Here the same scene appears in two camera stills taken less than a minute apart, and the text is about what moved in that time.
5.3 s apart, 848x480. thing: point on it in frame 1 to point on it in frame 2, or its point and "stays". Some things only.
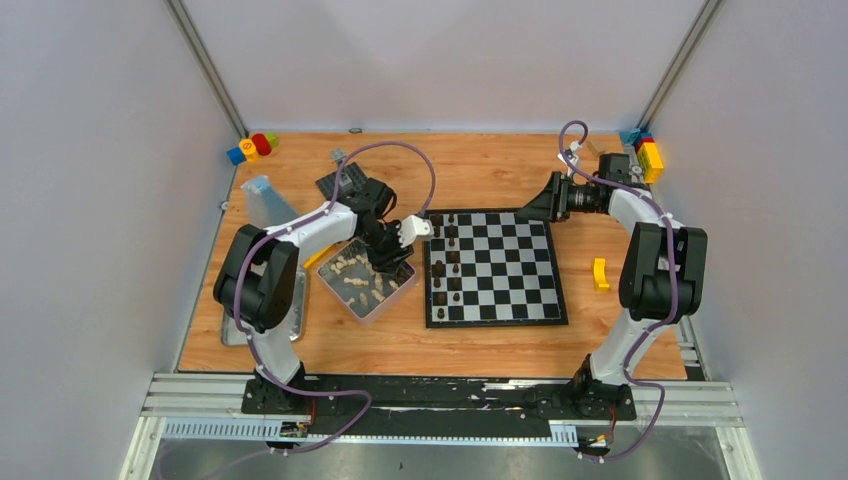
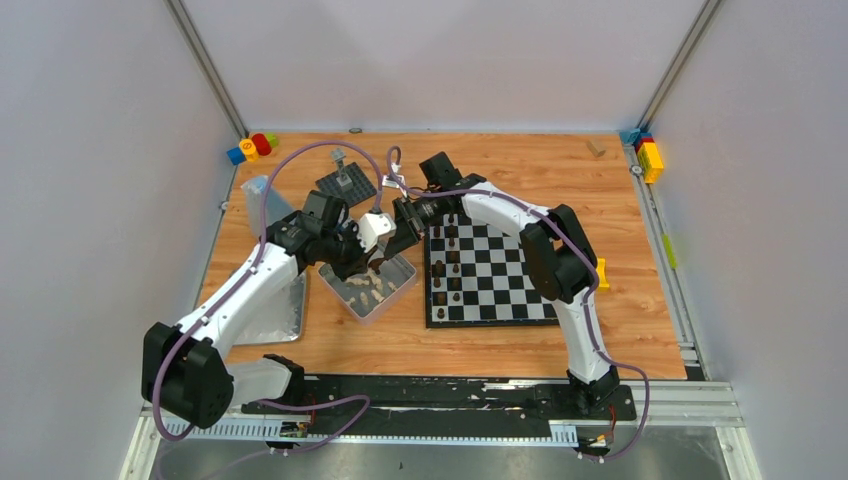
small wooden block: [595, 149] stays
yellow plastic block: [600, 275] stays
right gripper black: [546, 204] to [408, 232]
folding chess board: [491, 267] stays
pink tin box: [365, 291] stays
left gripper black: [385, 253] to [351, 263]
